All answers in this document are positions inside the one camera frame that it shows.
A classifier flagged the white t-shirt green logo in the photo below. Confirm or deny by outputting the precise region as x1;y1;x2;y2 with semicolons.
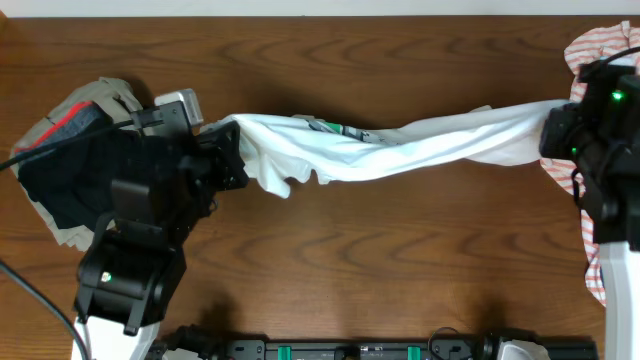
208;100;563;198

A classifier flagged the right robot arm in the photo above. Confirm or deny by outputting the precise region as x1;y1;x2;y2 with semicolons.
539;47;639;360

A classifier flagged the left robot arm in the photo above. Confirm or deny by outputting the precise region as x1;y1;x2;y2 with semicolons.
72;101;248;359

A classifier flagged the pink white striped shirt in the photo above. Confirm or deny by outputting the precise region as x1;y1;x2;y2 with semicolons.
539;20;640;307

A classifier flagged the folded khaki garment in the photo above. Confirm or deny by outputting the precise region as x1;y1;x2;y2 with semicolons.
10;77;142;252

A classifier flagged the folded black garment red waistband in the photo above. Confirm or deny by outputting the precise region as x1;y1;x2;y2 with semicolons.
18;102;141;230

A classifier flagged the right black cable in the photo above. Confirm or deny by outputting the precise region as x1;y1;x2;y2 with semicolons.
582;45;640;76

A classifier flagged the black cable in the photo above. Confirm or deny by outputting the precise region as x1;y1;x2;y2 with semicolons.
582;45;640;76
0;117;136;360

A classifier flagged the left black cable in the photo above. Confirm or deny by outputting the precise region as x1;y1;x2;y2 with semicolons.
0;117;136;360

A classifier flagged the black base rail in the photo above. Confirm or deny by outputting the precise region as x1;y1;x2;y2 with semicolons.
149;327;600;360

